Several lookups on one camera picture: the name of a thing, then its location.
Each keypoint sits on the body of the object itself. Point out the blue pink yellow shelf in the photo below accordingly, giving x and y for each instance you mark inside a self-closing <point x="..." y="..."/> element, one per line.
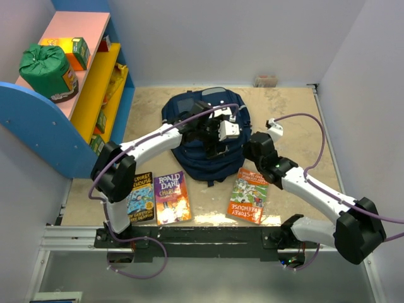
<point x="59" y="128"/>

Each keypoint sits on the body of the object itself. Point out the small box on yellow shelf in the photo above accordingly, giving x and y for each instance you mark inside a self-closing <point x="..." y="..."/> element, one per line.
<point x="105" y="44"/>

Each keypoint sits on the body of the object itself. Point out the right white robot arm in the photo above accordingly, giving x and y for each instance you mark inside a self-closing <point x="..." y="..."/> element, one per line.
<point x="352" y="226"/>

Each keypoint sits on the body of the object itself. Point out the green wrapped round package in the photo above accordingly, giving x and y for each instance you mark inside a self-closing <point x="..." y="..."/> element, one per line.
<point x="47" y="70"/>

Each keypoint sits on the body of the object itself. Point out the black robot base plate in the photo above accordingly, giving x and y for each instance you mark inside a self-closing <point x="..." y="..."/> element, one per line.
<point x="261" y="243"/>

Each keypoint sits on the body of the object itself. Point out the Roald Dahl Charlie book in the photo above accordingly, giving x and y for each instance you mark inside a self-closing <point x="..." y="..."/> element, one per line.
<point x="171" y="199"/>

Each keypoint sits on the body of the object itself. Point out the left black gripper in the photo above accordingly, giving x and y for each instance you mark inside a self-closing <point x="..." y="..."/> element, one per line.
<point x="211" y="148"/>

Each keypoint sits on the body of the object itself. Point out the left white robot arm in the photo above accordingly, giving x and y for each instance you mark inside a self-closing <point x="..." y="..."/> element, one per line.
<point x="114" y="171"/>

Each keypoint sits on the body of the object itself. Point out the navy blue school backpack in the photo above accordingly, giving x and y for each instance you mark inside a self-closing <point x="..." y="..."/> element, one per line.
<point x="222" y="159"/>

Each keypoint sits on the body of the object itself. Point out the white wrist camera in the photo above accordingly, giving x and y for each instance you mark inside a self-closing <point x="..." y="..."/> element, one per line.
<point x="274" y="130"/>
<point x="228" y="130"/>

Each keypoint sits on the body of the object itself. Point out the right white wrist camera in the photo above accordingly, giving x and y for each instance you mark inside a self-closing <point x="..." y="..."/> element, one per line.
<point x="274" y="130"/>

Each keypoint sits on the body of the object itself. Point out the small box at back wall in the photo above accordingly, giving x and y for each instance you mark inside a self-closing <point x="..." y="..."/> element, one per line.
<point x="265" y="81"/>

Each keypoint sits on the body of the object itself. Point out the yellow snack bag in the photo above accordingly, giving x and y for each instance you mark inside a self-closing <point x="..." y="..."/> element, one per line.
<point x="117" y="77"/>

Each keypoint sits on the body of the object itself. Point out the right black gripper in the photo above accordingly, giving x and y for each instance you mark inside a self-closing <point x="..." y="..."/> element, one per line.
<point x="246" y="149"/>

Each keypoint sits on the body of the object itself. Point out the orange 78-storey treehouse book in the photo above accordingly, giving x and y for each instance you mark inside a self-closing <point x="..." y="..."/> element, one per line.
<point x="248" y="196"/>

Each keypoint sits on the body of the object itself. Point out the yellow green carton box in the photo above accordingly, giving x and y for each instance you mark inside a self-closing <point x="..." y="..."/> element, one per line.
<point x="75" y="49"/>

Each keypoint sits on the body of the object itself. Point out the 169-storey treehouse book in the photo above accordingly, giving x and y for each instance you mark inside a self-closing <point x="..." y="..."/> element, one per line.
<point x="141" y="200"/>

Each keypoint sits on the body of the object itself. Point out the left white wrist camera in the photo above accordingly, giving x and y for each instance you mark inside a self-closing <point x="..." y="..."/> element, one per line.
<point x="228" y="130"/>

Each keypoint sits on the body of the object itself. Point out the green box on lower shelf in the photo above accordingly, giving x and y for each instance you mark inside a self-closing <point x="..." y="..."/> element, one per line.
<point x="100" y="124"/>

